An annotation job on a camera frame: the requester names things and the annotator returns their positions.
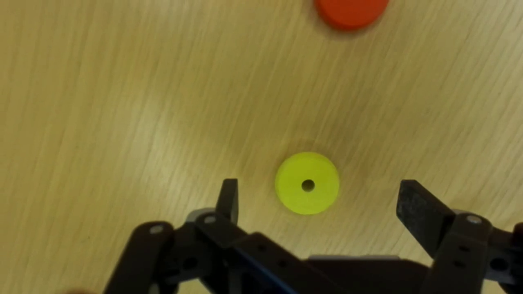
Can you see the yellow round tile with hole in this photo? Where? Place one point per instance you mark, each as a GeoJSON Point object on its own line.
{"type": "Point", "coordinates": [294, 174]}

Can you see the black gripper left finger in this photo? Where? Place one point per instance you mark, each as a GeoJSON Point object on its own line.
{"type": "Point", "coordinates": [229, 255]}

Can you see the red round tile with hole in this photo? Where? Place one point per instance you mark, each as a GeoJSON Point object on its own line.
{"type": "Point", "coordinates": [351, 10]}

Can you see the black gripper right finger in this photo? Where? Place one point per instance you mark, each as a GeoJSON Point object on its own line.
{"type": "Point", "coordinates": [467, 255]}

